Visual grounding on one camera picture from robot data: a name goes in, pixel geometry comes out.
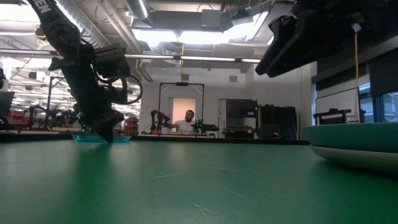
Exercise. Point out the grey ceiling unit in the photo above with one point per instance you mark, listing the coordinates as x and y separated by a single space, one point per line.
211 20

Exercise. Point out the large beige plate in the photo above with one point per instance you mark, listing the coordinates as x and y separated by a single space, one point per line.
367 161

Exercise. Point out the background black robot arm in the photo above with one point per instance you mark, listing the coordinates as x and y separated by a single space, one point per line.
158 119

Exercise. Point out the black computer mouse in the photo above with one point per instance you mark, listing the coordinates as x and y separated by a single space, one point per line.
275 135

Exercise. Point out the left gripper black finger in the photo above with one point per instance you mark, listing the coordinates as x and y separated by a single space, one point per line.
107 129

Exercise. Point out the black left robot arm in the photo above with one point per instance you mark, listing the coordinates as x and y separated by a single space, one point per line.
59 28

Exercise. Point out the red storage bin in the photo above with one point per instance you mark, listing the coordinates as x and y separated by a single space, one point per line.
132 124

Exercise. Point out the linear ceiling light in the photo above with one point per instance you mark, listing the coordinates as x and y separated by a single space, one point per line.
205 58

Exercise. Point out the large teal plate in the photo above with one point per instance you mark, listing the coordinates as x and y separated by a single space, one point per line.
357 137

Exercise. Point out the black equipment rack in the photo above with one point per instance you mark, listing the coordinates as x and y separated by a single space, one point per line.
331 113

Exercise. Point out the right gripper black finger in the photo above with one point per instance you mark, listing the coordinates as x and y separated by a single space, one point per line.
289 49

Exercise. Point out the black tall cabinet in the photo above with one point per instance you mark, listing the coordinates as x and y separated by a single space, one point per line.
278 121

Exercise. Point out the grey wall vent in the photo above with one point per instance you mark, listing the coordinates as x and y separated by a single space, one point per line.
233 78

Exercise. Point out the dark shelf rack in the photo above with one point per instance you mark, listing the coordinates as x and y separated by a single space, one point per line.
241 109

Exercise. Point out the black table edge rail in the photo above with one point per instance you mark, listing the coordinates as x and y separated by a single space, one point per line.
186 139

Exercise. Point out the person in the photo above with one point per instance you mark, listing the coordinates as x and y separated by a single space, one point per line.
186 126

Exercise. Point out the blue transparent plastic plate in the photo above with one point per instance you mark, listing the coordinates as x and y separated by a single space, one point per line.
122 139

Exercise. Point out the black robot station frame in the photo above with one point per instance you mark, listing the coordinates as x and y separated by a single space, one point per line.
49 102
182 83

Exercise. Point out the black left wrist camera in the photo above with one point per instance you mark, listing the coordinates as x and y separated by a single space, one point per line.
112 60

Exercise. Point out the dark monitor screen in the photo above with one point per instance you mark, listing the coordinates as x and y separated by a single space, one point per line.
6 104

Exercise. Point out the background robot with green lights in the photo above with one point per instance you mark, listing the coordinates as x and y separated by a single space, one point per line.
206 127

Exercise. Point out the silver ventilation duct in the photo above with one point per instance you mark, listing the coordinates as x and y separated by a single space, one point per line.
84 25
138 7

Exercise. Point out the window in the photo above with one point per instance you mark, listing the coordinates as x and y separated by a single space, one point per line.
388 107

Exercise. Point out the white wall board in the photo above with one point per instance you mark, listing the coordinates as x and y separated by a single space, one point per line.
335 99

